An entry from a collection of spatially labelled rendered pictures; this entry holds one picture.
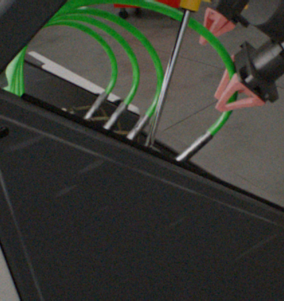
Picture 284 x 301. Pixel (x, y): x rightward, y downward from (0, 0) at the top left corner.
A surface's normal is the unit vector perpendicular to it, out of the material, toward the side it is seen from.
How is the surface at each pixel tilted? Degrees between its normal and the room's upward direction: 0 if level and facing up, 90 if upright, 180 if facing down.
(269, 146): 0
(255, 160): 0
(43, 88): 90
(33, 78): 90
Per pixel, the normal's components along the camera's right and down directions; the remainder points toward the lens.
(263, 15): -0.75, -0.29
